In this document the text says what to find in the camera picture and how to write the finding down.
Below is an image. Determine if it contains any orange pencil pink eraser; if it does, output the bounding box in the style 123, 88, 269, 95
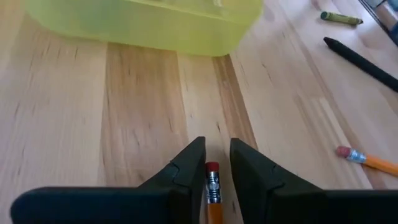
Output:
335, 145, 398, 177

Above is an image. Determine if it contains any black pen white print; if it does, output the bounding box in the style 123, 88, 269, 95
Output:
323, 36, 398, 93

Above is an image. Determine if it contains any black aluminium table frame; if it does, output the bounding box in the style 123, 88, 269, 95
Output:
358, 0, 398, 46

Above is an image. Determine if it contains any yellow-green translucent supply box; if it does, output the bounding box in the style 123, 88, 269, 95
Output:
24, 0, 265, 58

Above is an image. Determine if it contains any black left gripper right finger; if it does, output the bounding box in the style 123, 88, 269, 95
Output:
229, 138, 398, 224

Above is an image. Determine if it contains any orange pencil red eraser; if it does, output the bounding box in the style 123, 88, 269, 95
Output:
205, 161, 225, 224

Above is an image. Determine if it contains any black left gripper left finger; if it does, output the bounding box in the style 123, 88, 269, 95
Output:
10, 136, 206, 224

